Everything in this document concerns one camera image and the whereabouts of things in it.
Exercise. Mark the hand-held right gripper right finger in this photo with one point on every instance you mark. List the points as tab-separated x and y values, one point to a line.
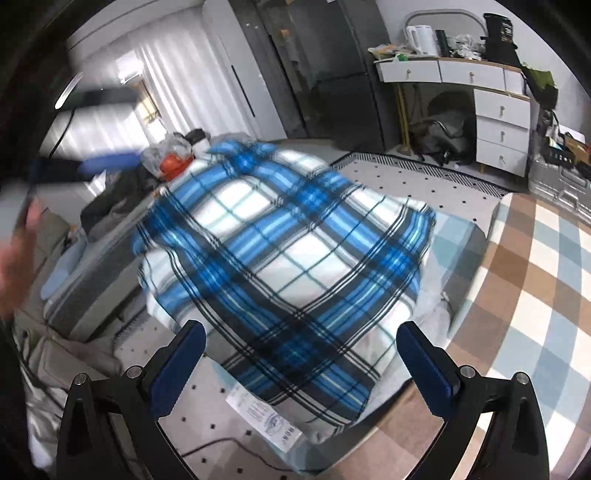
427	369

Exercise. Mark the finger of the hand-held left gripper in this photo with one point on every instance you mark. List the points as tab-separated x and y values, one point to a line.
101	98
111	161

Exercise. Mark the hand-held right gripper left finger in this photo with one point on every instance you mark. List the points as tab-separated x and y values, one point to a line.
178	369

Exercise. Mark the blue plaid shirt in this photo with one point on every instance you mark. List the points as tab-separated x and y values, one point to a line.
286	277

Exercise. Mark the grey clothes pile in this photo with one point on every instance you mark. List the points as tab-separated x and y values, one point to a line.
115	203

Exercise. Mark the person's left hand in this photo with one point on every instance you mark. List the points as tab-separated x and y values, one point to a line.
14	277

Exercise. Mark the white curtain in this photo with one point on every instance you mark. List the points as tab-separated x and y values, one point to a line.
157	78

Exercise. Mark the orange object in plastic bag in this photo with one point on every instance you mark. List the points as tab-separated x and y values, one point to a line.
171	162

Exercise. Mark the grey quilted bedding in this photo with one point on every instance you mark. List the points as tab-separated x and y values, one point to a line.
60	360

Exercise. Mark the brown blue checked blanket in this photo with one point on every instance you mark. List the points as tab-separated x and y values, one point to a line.
531	300

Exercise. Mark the white cabinet door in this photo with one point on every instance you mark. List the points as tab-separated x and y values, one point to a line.
240	78

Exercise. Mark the dark glass wardrobe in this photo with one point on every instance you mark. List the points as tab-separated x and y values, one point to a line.
277	60

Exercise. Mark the silver suitcase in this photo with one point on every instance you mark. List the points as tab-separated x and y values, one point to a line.
558	184

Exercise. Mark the dark backpack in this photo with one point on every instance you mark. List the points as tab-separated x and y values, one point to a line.
443	134

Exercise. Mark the grey refrigerator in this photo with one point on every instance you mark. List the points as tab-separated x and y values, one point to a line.
341	92

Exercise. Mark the black storage box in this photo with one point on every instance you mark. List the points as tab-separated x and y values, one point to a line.
556	150

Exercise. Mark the white desk with drawers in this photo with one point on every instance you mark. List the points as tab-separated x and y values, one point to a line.
501	120

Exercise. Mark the brown cardboard box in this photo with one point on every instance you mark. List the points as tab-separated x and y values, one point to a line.
577	143

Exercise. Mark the black wrapped bouquet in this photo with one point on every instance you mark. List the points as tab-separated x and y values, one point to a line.
540	78

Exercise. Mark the white plastic bag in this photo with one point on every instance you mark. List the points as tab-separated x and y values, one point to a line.
466	46

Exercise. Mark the black bottle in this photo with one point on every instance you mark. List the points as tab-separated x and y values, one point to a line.
441	44

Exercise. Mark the white electric kettle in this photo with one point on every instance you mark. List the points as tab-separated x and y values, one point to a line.
422	40

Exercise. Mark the black paper bag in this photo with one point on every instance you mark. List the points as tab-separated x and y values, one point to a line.
501	39

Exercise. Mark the arched mirror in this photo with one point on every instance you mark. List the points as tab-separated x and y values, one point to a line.
438	13

